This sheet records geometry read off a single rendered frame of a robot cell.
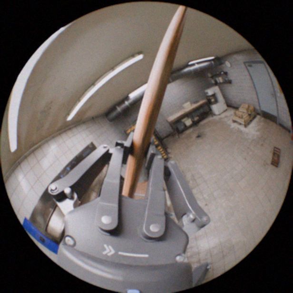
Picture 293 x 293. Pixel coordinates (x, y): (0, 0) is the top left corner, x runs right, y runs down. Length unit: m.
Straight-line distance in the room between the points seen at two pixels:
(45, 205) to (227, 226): 2.54
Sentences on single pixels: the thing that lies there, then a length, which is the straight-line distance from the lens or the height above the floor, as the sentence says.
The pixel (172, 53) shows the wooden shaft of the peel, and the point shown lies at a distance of 0.18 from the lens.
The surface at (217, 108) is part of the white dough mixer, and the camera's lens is 5.22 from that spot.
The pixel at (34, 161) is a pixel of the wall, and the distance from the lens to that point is 1.40.
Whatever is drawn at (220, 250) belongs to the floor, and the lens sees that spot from 2.04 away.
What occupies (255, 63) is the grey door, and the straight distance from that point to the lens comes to 4.09.
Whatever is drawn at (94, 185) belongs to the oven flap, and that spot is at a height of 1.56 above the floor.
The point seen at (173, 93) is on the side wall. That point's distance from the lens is 5.34.
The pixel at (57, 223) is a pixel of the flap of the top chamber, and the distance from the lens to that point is 1.29.
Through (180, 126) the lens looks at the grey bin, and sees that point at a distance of 4.80.
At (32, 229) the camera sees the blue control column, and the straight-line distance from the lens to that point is 1.28.
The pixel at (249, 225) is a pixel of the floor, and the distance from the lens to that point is 2.13.
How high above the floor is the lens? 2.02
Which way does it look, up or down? 20 degrees down
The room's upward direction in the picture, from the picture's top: 36 degrees counter-clockwise
